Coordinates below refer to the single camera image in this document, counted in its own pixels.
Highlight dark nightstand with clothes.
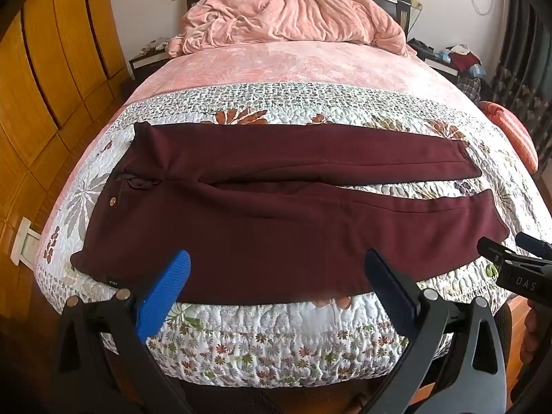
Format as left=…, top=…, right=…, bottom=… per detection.
left=405, top=37, right=484, bottom=82

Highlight person's right hand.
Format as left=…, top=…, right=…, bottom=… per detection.
left=520, top=308, right=538, bottom=365

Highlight pink striped pillow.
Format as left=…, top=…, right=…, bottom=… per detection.
left=480, top=100, right=540, bottom=175

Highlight dark red clothes pile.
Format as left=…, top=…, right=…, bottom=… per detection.
left=444, top=44, right=483, bottom=74

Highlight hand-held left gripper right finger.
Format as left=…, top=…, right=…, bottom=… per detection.
left=364, top=248, right=508, bottom=414

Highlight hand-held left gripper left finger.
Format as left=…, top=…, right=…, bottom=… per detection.
left=56, top=249, right=196, bottom=414

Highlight white floral quilt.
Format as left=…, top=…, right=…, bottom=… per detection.
left=35, top=81, right=548, bottom=385

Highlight pink velvet bedsheet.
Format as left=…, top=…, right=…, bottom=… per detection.
left=125, top=40, right=479, bottom=108

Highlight plaid cloth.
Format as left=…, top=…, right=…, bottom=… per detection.
left=455, top=71, right=483, bottom=103

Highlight pink crumpled comforter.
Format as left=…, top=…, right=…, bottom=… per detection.
left=167, top=0, right=410, bottom=57

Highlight dark patterned curtain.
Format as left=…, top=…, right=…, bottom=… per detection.
left=487, top=0, right=552, bottom=169

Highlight maroon pants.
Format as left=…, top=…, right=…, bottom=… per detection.
left=70, top=121, right=510, bottom=306

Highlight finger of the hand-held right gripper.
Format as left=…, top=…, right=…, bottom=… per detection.
left=515, top=231, right=552, bottom=259
left=476, top=236, right=524, bottom=270

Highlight orange wooden wardrobe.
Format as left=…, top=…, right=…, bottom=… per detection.
left=0, top=0, right=130, bottom=294

